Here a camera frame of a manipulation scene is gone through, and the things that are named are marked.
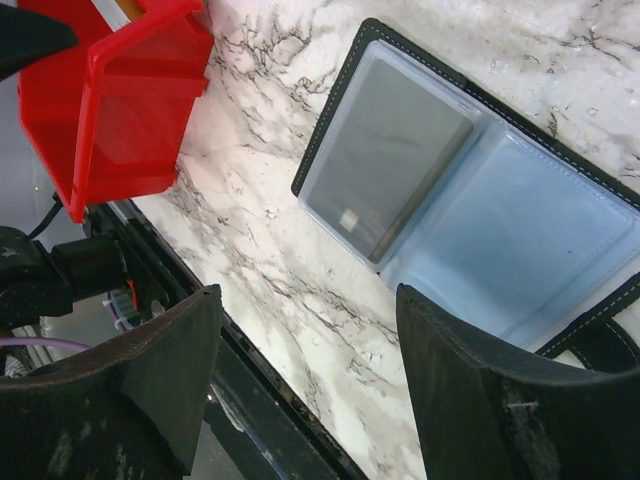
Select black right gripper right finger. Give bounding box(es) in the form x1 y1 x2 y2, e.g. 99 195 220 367
396 283 639 479

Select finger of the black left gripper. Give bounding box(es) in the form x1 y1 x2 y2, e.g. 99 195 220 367
0 4 78 80

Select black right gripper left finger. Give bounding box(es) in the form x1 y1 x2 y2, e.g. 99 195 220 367
1 285 223 479

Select black leather card holder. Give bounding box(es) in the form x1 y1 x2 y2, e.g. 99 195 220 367
291 18 639 353

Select dark grey credit card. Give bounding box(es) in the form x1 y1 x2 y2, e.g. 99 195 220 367
303 58 479 264

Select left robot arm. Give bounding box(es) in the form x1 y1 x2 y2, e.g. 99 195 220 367
1 4 139 378

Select red plastic bin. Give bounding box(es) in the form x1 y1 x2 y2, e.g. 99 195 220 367
18 0 214 223

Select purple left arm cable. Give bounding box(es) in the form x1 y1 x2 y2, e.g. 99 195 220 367
0 294 131 354

